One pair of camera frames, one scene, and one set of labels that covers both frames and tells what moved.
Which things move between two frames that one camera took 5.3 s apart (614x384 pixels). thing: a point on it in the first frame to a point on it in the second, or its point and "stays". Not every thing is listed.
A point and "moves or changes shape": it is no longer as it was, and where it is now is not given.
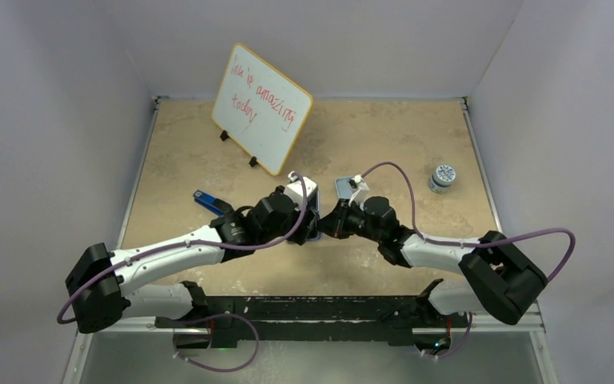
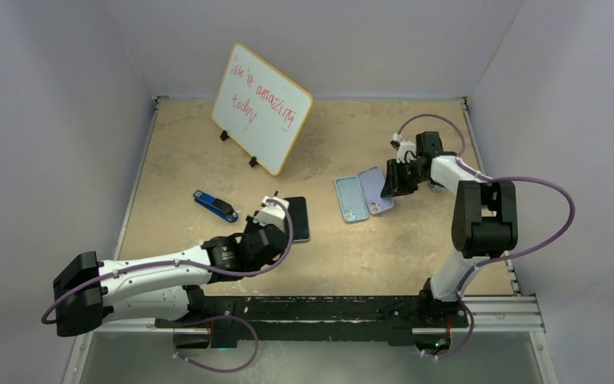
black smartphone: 312,217 moves or changes shape
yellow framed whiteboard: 260,108 stays
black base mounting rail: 297,317 stays
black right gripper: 334,223 to 393,186
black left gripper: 299,236 to 251,225
